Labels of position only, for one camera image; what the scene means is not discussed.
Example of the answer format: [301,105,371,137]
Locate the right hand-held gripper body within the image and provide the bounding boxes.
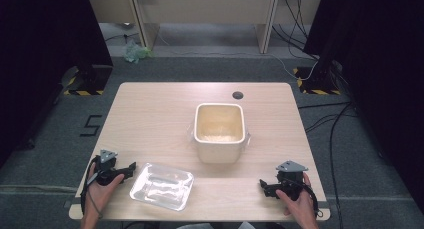
[275,160,310,202]

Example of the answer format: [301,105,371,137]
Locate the cream square plastic bin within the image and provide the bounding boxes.
[191,102,251,165]

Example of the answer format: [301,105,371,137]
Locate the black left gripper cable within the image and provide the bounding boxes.
[79,155,104,220]

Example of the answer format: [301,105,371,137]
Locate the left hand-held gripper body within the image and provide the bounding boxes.
[94,149,126,186]

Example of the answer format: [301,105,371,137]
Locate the black wall cables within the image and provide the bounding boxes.
[271,0,319,61]

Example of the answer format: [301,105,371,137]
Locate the green plastic bag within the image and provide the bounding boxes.
[122,39,154,64]

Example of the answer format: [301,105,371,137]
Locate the person's right hand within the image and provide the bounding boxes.
[275,172,320,224]

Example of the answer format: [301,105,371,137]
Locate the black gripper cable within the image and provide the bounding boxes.
[79,155,104,220]
[293,178,324,219]

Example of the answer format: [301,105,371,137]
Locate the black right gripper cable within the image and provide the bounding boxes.
[293,178,324,219]

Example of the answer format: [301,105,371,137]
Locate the person's left hand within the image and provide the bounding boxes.
[86,162,125,221]

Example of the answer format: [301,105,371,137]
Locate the person's grey clothing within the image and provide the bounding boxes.
[175,221,257,229]

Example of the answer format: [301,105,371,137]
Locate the black stand base striped tape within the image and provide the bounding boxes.
[62,64,114,97]
[292,66,342,96]

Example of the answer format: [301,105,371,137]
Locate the black curtain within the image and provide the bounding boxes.
[0,0,114,170]
[302,0,424,217]

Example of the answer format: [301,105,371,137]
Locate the clear plastic tray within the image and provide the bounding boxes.
[129,162,196,213]

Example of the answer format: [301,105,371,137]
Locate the black floor cable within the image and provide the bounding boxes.
[328,102,355,229]
[297,101,358,134]

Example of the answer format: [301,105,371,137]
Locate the beige desk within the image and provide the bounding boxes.
[84,0,326,55]

